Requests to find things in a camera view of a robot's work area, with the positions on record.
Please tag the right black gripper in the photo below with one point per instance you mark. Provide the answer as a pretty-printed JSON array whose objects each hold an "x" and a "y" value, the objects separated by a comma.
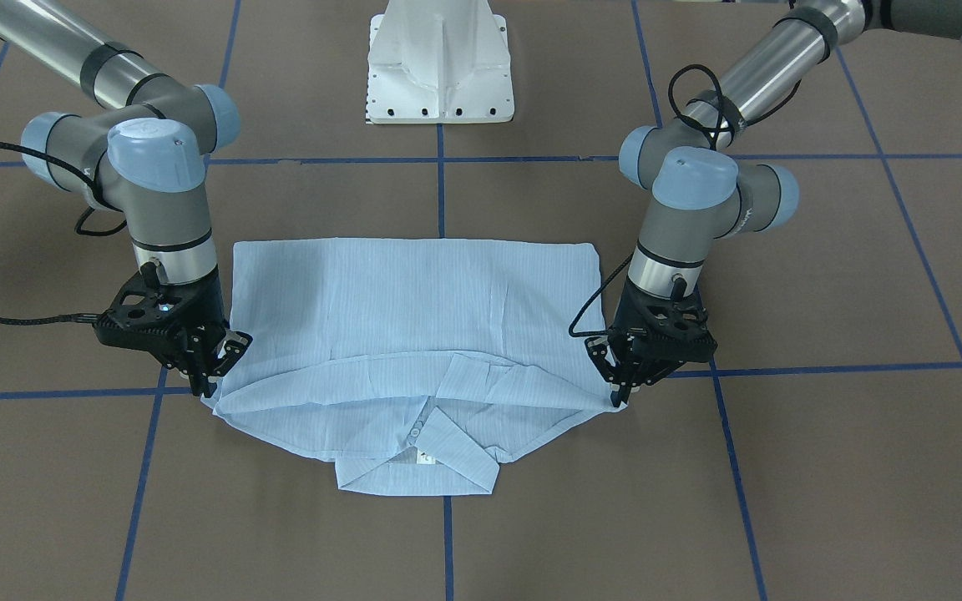
[{"x": 209, "y": 312}]

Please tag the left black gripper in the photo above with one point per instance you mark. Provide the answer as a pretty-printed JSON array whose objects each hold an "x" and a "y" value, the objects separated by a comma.
[{"x": 625, "y": 312}]

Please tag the light blue button-up shirt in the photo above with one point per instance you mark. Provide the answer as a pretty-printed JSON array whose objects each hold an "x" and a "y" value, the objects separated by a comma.
[{"x": 414, "y": 367}]

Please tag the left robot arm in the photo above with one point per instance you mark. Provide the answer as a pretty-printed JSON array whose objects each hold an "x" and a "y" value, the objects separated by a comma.
[{"x": 701, "y": 195}]

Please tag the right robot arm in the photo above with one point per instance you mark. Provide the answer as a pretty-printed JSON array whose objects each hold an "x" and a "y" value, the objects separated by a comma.
[{"x": 143, "y": 157}]

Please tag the brown paper table cover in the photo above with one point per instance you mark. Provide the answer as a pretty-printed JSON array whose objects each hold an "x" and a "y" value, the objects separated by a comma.
[{"x": 819, "y": 457}]

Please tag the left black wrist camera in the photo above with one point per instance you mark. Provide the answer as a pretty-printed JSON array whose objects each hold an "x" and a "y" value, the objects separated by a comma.
[{"x": 678, "y": 330}]

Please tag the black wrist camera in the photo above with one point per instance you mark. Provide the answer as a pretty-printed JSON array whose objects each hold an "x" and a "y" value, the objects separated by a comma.
[
  {"x": 146, "y": 316},
  {"x": 678, "y": 330}
]

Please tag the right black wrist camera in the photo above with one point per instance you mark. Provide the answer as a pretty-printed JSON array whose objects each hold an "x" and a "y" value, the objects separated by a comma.
[{"x": 146, "y": 316}]

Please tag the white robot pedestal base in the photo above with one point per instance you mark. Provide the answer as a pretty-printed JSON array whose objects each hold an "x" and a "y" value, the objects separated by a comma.
[{"x": 439, "y": 62}]

